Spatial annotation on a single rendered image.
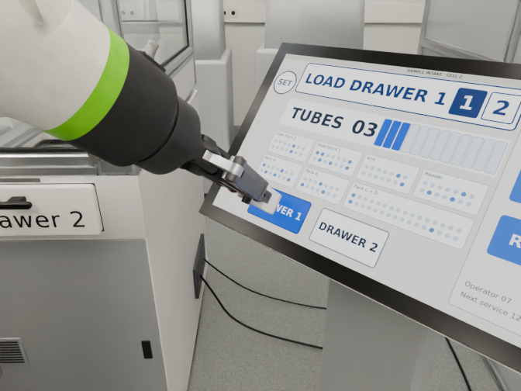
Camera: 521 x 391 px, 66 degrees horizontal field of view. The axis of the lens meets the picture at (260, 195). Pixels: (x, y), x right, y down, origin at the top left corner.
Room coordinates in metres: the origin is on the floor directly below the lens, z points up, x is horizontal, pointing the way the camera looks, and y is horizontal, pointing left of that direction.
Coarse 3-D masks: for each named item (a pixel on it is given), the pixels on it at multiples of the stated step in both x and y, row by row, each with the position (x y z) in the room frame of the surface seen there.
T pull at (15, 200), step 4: (12, 196) 0.71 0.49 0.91; (16, 196) 0.71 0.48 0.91; (20, 196) 0.71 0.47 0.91; (24, 196) 0.71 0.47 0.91; (8, 200) 0.70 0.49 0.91; (12, 200) 0.70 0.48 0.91; (16, 200) 0.70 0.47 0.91; (20, 200) 0.70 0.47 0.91; (24, 200) 0.71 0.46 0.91; (0, 204) 0.68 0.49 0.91; (4, 204) 0.68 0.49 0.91; (8, 204) 0.68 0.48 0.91; (12, 204) 0.68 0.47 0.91; (16, 204) 0.68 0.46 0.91; (20, 204) 0.68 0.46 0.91; (24, 204) 0.68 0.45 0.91; (28, 204) 0.68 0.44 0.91; (32, 204) 0.69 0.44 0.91; (0, 208) 0.68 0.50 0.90; (4, 208) 0.68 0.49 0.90; (8, 208) 0.68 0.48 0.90; (12, 208) 0.68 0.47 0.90; (16, 208) 0.68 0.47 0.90; (20, 208) 0.68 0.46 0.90; (24, 208) 0.68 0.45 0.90; (28, 208) 0.68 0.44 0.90
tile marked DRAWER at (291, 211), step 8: (280, 192) 0.51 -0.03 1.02; (280, 200) 0.50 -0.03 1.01; (288, 200) 0.49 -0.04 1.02; (296, 200) 0.49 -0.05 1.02; (304, 200) 0.48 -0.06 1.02; (248, 208) 0.52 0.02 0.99; (256, 208) 0.51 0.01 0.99; (280, 208) 0.49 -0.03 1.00; (288, 208) 0.48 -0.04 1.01; (296, 208) 0.48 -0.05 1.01; (304, 208) 0.47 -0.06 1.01; (256, 216) 0.50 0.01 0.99; (264, 216) 0.49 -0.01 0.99; (272, 216) 0.49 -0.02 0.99; (280, 216) 0.48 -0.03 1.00; (288, 216) 0.48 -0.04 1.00; (296, 216) 0.47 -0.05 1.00; (304, 216) 0.46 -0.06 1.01; (280, 224) 0.47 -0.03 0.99; (288, 224) 0.47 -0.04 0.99; (296, 224) 0.46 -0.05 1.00; (296, 232) 0.45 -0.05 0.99
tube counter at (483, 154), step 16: (352, 128) 0.52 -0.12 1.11; (368, 128) 0.51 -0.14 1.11; (384, 128) 0.50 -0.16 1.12; (400, 128) 0.49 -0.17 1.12; (416, 128) 0.48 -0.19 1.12; (432, 128) 0.47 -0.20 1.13; (368, 144) 0.49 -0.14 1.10; (384, 144) 0.48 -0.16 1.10; (400, 144) 0.47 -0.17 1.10; (416, 144) 0.46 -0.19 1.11; (432, 144) 0.45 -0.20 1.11; (448, 144) 0.44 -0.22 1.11; (464, 144) 0.43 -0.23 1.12; (480, 144) 0.43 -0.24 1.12; (496, 144) 0.42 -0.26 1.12; (432, 160) 0.44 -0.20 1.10; (448, 160) 0.43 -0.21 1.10; (464, 160) 0.42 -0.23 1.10; (480, 160) 0.41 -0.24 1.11; (496, 160) 0.41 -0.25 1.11
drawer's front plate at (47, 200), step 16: (0, 192) 0.72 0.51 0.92; (16, 192) 0.72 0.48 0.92; (32, 192) 0.72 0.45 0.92; (48, 192) 0.72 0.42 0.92; (64, 192) 0.72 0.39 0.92; (80, 192) 0.72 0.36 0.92; (32, 208) 0.72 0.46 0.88; (48, 208) 0.72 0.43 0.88; (64, 208) 0.72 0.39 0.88; (80, 208) 0.72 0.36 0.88; (96, 208) 0.73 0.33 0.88; (16, 224) 0.72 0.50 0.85; (32, 224) 0.72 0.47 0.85; (48, 224) 0.72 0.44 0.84; (64, 224) 0.72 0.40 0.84; (80, 224) 0.72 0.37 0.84; (96, 224) 0.72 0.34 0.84
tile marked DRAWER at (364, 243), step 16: (320, 224) 0.45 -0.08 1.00; (336, 224) 0.44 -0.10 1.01; (352, 224) 0.43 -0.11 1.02; (368, 224) 0.42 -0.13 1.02; (320, 240) 0.43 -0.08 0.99; (336, 240) 0.42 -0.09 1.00; (352, 240) 0.41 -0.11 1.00; (368, 240) 0.40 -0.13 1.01; (384, 240) 0.40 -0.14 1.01; (352, 256) 0.40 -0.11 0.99; (368, 256) 0.39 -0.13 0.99
